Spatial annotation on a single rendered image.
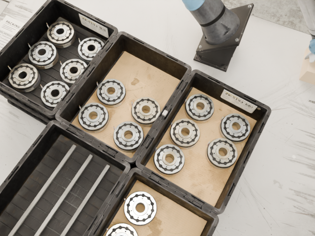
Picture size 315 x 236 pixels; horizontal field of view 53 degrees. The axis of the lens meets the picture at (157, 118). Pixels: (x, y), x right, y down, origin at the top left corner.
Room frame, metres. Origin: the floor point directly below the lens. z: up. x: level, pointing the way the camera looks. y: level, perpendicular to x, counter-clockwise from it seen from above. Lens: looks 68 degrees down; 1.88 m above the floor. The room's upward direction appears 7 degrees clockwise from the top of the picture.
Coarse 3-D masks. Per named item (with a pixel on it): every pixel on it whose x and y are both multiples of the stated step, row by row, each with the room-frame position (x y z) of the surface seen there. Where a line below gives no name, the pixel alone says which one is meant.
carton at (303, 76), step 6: (306, 54) 0.84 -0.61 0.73; (306, 60) 0.80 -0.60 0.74; (306, 66) 0.76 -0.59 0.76; (312, 66) 0.75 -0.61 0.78; (300, 72) 0.76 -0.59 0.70; (306, 72) 0.73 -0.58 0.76; (312, 72) 0.72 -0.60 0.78; (300, 78) 0.73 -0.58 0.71; (306, 78) 0.72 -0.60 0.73; (312, 78) 0.72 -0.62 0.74
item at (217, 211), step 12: (192, 72) 0.56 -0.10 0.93; (180, 96) 0.46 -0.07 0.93; (240, 96) 0.49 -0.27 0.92; (168, 108) 0.42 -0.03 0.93; (264, 108) 0.46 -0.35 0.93; (264, 120) 0.42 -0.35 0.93; (156, 132) 0.33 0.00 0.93; (252, 144) 0.33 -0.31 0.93; (144, 168) 0.21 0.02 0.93; (240, 168) 0.25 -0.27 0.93; (168, 180) 0.18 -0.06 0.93; (180, 192) 0.15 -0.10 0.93; (228, 192) 0.17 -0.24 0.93; (204, 204) 0.13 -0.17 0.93
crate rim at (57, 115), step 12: (120, 36) 0.68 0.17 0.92; (132, 36) 0.68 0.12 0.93; (108, 48) 0.62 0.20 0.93; (156, 48) 0.64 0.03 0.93; (180, 60) 0.60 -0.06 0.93; (180, 84) 0.51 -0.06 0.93; (72, 96) 0.42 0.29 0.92; (60, 108) 0.37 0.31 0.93; (60, 120) 0.33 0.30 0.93; (156, 120) 0.37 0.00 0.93; (84, 132) 0.30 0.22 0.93; (144, 144) 0.28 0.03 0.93; (120, 156) 0.24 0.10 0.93
